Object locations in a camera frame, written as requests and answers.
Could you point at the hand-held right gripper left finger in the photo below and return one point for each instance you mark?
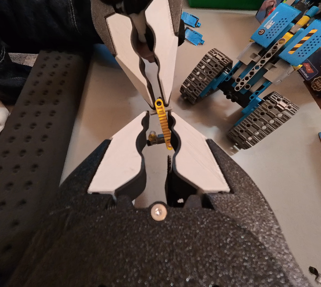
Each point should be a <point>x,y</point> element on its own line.
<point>115,171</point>

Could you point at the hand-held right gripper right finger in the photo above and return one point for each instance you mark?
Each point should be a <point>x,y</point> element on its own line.
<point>200,166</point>

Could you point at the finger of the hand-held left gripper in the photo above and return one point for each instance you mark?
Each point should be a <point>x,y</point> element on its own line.
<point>120,36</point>
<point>165,36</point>

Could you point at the yellow toothed beam piece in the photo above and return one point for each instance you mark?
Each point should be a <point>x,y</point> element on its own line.
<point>164,126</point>

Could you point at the blue tracked toy robot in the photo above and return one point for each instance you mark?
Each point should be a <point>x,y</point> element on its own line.
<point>261,66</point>

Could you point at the person's left forearm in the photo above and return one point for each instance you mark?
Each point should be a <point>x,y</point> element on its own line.
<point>45,5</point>

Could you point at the person's left hand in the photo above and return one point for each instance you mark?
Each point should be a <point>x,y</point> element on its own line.
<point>144,50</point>

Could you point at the small blue plate piece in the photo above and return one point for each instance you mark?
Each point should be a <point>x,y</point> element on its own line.
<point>189,19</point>
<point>194,37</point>

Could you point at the black dimpled mat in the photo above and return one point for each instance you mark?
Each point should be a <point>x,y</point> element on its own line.
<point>35,141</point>

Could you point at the person's blue jeans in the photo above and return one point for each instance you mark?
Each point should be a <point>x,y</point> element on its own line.
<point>12,73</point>

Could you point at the person's white shirt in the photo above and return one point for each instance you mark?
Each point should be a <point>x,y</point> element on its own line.
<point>3,118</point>

